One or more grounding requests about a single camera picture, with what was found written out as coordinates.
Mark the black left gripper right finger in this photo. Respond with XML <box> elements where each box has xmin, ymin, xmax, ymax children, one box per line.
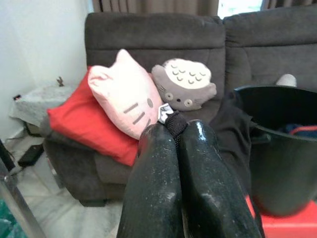
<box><xmin>178</xmin><ymin>119</ymin><xmax>264</xmax><ymax>238</ymax></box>

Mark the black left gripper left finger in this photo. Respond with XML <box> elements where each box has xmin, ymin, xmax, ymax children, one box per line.
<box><xmin>116</xmin><ymin>123</ymin><xmax>185</xmax><ymax>238</ymax></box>

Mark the black red garment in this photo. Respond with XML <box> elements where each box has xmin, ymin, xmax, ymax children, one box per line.
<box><xmin>158</xmin><ymin>95</ymin><xmax>255</xmax><ymax>191</ymax></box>

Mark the black plastic bucket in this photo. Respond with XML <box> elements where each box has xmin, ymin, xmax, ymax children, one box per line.
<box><xmin>232</xmin><ymin>85</ymin><xmax>317</xmax><ymax>217</ymax></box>

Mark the red plastic stool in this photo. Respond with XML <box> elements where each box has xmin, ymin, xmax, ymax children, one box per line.
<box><xmin>244</xmin><ymin>194</ymin><xmax>317</xmax><ymax>238</ymax></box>

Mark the grey white creature cushion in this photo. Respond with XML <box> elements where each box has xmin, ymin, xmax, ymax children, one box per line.
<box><xmin>151</xmin><ymin>58</ymin><xmax>218</xmax><ymax>112</ymax></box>

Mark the red cushion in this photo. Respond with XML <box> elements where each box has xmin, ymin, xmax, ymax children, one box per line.
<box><xmin>46</xmin><ymin>65</ymin><xmax>141</xmax><ymax>167</ymax></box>

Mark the blue cloth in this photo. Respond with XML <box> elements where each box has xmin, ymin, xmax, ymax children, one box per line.
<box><xmin>276</xmin><ymin>123</ymin><xmax>317</xmax><ymax>140</ymax></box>

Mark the pink cat face cushion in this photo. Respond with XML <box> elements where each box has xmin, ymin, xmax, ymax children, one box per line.
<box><xmin>88</xmin><ymin>48</ymin><xmax>164</xmax><ymax>141</ymax></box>

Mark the black power adapter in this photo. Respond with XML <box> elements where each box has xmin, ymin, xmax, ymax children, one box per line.
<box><xmin>17</xmin><ymin>144</ymin><xmax>44</xmax><ymax>168</ymax></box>

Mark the light grey soft object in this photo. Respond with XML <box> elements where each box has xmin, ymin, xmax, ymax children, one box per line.
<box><xmin>276</xmin><ymin>73</ymin><xmax>297</xmax><ymax>87</ymax></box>

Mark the silver metal clothes rack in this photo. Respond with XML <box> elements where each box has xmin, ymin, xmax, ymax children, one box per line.
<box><xmin>0</xmin><ymin>138</ymin><xmax>48</xmax><ymax>238</ymax></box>

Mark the white lace covered side table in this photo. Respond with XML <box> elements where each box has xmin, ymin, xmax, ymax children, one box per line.
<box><xmin>8</xmin><ymin>83</ymin><xmax>82</xmax><ymax>127</ymax></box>

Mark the dark grey fabric sofa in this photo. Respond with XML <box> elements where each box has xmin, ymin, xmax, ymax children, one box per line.
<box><xmin>44</xmin><ymin>4</ymin><xmax>317</xmax><ymax>208</ymax></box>

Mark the brown curtain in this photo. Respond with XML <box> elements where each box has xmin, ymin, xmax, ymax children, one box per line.
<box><xmin>92</xmin><ymin>0</ymin><xmax>317</xmax><ymax>18</ymax></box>

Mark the bright window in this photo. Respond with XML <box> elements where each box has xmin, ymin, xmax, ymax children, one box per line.
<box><xmin>217</xmin><ymin>0</ymin><xmax>264</xmax><ymax>13</ymax></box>

